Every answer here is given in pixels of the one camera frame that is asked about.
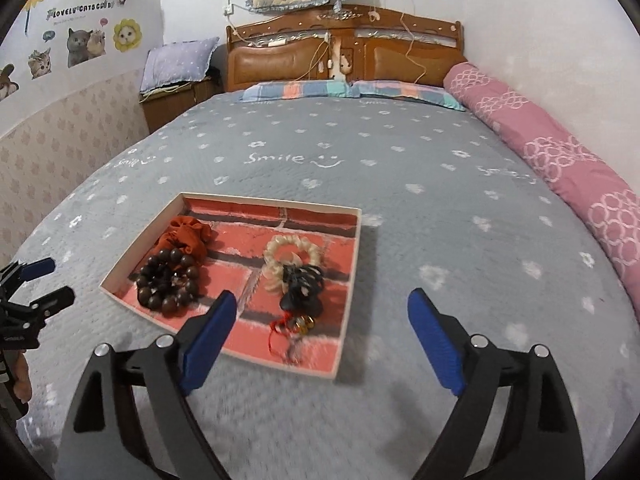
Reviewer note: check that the tabby kitten wall sticker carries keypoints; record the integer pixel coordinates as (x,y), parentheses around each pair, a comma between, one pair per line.
(40,64)

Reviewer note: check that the person's left hand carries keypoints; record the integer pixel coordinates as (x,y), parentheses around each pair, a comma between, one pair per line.
(22,377)

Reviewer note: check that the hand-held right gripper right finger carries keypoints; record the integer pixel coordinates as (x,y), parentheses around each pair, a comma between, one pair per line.
(435,345)

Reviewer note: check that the cream scrunchie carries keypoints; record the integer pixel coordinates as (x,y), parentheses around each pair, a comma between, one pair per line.
(272,275)

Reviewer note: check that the sunflower cat wall sticker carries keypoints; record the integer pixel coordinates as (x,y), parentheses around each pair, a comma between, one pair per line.
(127,35)

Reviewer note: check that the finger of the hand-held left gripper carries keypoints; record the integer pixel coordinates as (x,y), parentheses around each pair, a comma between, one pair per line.
(52,301)
(37,268)

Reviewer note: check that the grey flower print blanket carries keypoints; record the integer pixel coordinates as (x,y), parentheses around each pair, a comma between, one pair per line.
(425,185)

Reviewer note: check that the brick pattern tray box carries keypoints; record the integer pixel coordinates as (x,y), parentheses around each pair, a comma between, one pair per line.
(230,260)

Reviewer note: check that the purple dotted pillow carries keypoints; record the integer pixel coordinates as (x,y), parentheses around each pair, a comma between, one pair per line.
(175,62)

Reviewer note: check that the pink rolled quilt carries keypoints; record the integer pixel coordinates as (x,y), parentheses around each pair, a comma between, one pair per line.
(550,150)

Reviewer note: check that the lettering wall sticker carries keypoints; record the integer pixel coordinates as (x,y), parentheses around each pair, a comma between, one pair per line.
(85,11)

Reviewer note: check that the wooden nightstand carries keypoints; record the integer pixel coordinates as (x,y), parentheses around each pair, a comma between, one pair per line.
(170,107)

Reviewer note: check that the orange fabric scrunchie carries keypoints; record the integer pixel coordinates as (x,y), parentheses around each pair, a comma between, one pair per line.
(187,240)

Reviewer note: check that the grey cats wall sticker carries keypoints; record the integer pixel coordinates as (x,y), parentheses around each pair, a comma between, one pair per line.
(85,47)

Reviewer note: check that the hat cat wall sticker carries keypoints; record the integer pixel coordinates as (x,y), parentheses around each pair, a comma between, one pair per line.
(6,85)

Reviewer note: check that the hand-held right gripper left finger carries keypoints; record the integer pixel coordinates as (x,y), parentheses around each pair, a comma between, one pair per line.
(207,342)

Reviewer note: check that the black hair claw clip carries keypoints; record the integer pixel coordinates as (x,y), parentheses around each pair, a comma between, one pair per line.
(300,300)

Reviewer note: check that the wooden bed headboard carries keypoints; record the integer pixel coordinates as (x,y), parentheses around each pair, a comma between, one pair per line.
(280,65)

